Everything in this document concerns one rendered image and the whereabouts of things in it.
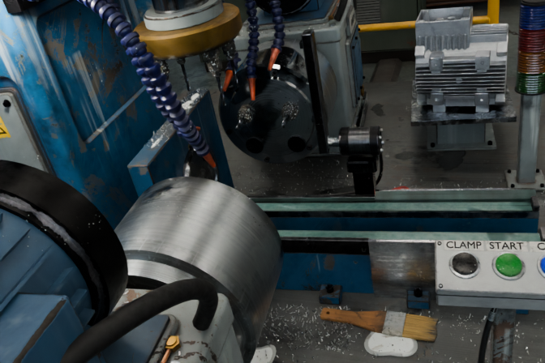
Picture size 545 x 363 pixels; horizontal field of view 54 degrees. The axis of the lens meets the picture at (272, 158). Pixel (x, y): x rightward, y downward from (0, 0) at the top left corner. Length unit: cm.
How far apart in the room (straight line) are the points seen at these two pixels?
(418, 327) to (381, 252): 14
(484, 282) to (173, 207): 40
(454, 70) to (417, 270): 53
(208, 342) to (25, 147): 53
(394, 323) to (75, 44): 73
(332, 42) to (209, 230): 75
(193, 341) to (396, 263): 52
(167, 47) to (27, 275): 50
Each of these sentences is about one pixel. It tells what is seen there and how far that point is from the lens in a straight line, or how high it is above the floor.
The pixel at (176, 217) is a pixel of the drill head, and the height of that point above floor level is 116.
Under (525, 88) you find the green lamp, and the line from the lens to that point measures 120.
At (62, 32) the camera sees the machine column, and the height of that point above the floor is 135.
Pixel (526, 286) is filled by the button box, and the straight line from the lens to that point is 71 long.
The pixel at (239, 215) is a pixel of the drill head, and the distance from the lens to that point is 73.
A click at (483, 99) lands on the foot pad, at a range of 133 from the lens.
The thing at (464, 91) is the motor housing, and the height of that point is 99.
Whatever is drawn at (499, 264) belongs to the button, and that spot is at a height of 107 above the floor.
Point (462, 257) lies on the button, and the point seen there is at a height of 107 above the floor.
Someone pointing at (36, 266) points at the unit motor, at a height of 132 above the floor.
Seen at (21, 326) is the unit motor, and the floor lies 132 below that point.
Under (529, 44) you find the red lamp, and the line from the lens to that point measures 117.
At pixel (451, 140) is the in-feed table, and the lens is 147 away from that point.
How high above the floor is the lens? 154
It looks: 29 degrees down
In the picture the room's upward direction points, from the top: 12 degrees counter-clockwise
